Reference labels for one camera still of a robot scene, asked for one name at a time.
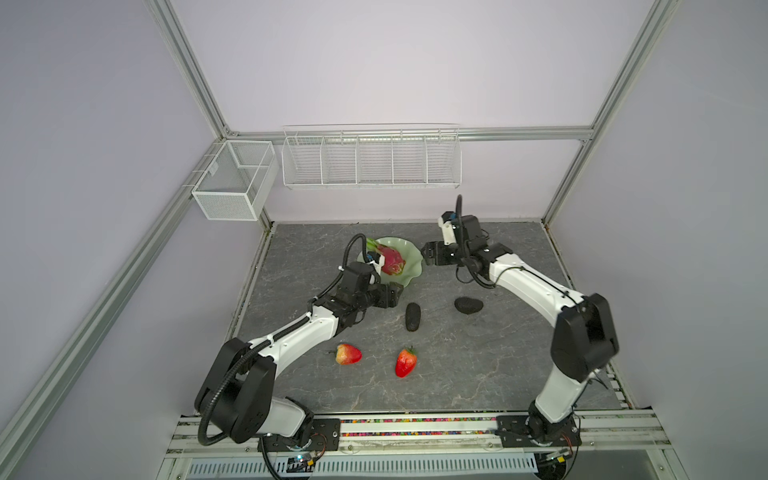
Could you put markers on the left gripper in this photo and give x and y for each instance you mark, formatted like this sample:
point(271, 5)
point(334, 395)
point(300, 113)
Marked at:
point(388, 295)

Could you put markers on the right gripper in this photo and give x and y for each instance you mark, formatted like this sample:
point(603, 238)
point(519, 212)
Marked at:
point(438, 248)

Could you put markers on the green scalloped fruit bowl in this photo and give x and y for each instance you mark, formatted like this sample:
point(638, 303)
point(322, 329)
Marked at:
point(406, 266)

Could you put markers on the pink dragon fruit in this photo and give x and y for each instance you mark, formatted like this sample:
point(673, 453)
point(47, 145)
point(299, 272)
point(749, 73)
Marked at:
point(390, 259)

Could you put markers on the dark avocado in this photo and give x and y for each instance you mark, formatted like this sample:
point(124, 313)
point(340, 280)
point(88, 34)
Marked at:
point(413, 315)
point(468, 305)

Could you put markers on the red strawberry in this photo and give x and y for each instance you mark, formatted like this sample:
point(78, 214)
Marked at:
point(406, 362)

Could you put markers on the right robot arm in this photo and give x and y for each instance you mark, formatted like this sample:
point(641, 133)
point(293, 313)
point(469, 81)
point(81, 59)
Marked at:
point(584, 337)

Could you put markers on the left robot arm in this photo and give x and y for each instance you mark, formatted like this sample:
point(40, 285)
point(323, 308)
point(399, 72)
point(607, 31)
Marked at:
point(236, 400)

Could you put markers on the white vent grille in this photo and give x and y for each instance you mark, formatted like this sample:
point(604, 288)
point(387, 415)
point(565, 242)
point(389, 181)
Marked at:
point(376, 466)

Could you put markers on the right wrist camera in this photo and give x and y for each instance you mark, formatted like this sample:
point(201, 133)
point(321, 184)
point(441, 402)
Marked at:
point(447, 227)

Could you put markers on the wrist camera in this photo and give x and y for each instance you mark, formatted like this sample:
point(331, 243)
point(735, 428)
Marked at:
point(447, 227)
point(376, 259)

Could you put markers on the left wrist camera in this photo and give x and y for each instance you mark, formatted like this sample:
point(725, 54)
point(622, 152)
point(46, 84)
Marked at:
point(376, 259)

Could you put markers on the white wire shelf basket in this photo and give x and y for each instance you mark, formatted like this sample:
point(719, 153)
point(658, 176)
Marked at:
point(372, 156)

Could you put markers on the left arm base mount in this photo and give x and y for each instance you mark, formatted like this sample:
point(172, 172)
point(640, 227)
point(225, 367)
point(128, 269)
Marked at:
point(320, 434)

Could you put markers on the aluminium front rail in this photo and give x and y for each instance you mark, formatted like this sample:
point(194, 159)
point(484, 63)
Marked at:
point(465, 432)

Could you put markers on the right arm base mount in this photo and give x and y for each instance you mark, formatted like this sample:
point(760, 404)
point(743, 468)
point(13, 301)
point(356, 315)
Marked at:
point(523, 430)

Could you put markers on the white wire box basket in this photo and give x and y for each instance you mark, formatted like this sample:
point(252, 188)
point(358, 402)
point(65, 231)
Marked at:
point(237, 181)

